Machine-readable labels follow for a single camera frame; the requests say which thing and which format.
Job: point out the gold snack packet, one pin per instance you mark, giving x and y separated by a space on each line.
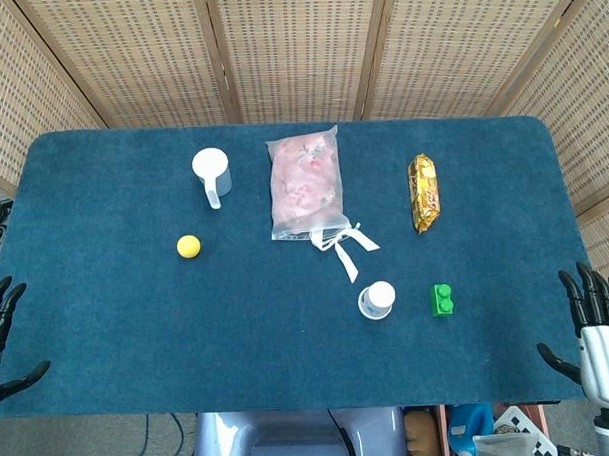
424 191

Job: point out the blue plastic bottle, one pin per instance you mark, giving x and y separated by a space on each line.
466 422

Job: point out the woven folding screen panel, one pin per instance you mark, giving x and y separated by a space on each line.
10 98
298 53
128 59
580 103
458 47

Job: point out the clear bag with pink cloth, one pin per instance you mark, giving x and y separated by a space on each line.
305 183

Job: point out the green toy building block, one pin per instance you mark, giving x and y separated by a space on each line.
443 300

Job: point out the yellow ball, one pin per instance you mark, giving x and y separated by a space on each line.
188 246

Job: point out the grey plastic bag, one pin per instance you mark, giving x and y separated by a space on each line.
502 448

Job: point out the silver blue robot torso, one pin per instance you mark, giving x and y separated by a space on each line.
292 438

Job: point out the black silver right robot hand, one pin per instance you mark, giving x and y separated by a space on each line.
604 357

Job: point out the blue table cloth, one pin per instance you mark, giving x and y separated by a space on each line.
112 320

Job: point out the brown round object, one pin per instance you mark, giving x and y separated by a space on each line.
421 434

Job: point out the white ribbon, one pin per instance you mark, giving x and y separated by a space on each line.
345 256

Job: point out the black white checkered board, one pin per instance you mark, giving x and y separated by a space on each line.
521 423

